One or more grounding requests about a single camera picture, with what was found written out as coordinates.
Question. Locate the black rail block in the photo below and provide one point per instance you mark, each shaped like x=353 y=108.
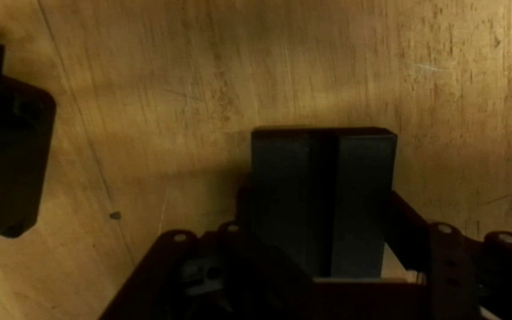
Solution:
x=317 y=196

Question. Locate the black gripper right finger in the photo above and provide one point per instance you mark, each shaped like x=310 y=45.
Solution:
x=463 y=275

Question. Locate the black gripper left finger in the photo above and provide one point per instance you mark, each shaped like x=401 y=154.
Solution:
x=225 y=275

